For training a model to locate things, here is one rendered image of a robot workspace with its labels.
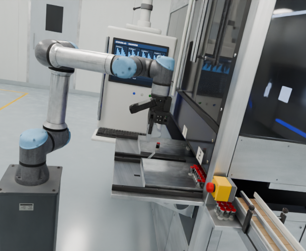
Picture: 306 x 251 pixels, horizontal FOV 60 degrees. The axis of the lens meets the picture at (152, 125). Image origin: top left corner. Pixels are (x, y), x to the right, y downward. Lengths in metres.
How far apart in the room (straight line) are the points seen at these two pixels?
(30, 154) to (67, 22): 5.49
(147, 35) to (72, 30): 4.73
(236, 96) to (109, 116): 1.22
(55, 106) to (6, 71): 5.80
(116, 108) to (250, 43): 1.25
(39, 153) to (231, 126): 0.84
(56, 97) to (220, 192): 0.83
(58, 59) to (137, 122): 1.07
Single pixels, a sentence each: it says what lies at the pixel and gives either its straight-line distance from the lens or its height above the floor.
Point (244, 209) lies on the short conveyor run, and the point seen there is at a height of 0.93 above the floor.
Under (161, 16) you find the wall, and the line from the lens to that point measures 6.58.
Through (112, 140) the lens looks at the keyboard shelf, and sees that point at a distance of 1.87.
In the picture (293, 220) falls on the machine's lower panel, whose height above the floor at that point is 0.83.
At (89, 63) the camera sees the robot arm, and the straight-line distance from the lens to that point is 1.04.
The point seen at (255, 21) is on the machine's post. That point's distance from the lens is 1.05.
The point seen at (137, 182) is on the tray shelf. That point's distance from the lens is 1.25.
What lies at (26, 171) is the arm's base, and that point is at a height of 0.85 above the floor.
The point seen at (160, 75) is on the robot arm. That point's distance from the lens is 1.05.
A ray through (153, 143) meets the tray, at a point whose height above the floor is 0.88.
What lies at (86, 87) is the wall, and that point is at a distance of 6.68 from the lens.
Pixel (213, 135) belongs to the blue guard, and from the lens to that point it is 1.17.
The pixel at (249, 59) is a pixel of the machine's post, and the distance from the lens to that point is 1.05.
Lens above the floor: 1.50
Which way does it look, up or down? 17 degrees down
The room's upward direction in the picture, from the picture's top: 10 degrees clockwise
